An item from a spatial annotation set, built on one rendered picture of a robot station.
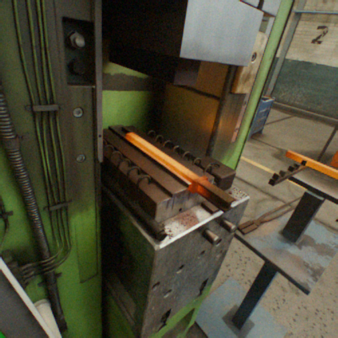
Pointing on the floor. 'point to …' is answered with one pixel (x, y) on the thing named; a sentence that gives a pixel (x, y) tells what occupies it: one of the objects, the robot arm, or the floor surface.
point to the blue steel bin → (261, 115)
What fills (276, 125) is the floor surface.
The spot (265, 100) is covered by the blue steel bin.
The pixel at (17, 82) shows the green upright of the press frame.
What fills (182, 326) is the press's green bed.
